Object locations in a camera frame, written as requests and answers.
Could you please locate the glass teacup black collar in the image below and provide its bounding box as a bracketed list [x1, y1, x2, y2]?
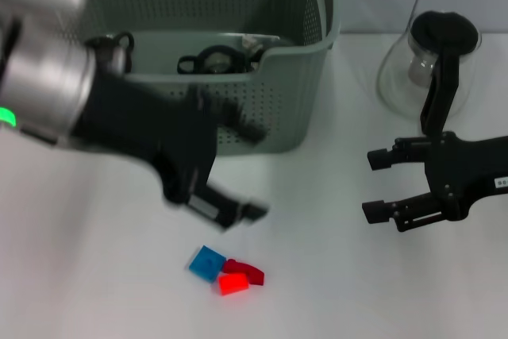
[176, 44, 245, 76]
[241, 35, 294, 74]

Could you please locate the black clay teapot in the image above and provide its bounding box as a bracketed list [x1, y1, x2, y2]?
[84, 31, 135, 75]

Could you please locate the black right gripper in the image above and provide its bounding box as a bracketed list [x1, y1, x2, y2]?
[360, 129, 508, 233]

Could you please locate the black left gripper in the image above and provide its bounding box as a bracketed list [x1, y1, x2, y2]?
[70, 71, 271, 233]

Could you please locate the dark red curved brick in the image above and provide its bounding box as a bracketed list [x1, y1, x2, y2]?
[221, 258, 266, 287]

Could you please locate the glass pitcher black lid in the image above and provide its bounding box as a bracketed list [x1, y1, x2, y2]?
[375, 10, 482, 137]

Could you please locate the bright red toy brick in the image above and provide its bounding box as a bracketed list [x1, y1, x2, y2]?
[217, 273, 250, 297]

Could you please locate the grey perforated storage basket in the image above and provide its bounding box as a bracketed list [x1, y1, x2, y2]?
[77, 0, 341, 156]

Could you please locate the blue square plate brick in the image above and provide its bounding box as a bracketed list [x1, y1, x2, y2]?
[187, 245, 226, 283]

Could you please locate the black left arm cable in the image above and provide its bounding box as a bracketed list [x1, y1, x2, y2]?
[17, 123, 61, 148]

